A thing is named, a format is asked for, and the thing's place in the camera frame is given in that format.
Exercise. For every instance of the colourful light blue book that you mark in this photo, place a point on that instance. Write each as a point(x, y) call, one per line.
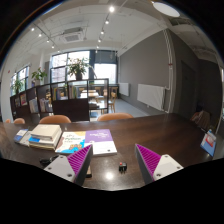
point(70, 141)

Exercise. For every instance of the plain white book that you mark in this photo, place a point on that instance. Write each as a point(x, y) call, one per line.
point(26, 140)

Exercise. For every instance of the potted green plant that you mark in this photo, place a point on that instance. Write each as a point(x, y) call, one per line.
point(78, 66)
point(17, 86)
point(39, 75)

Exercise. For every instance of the ceiling air conditioner unit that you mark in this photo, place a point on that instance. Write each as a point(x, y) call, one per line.
point(71, 35)

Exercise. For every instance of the cream hardcover book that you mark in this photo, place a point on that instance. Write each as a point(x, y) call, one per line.
point(45, 130)

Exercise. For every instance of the blue and red card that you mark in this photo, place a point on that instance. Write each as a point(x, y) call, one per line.
point(208, 144)

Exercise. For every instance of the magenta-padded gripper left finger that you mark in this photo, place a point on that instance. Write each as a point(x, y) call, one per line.
point(77, 161)

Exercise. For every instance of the blue cover book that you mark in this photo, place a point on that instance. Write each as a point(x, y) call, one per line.
point(20, 135)

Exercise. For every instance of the purple and white book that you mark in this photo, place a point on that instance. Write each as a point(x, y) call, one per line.
point(101, 141)

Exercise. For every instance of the white wall radiator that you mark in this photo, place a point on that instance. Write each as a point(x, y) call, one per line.
point(124, 89)
point(151, 96)

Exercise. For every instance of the ceiling track spotlights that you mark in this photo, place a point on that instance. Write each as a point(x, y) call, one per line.
point(111, 9)

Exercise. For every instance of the dark wooden open shelf unit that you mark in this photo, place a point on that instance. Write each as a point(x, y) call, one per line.
point(71, 110)

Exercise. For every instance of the small black charger block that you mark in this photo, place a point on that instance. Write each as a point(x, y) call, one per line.
point(122, 167)

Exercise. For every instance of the thin yellowish book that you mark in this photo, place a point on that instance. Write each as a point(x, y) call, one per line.
point(41, 147)

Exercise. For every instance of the round ceiling light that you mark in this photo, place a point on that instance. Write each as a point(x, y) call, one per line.
point(166, 9)

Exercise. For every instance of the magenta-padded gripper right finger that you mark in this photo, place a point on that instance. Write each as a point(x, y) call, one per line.
point(149, 161)

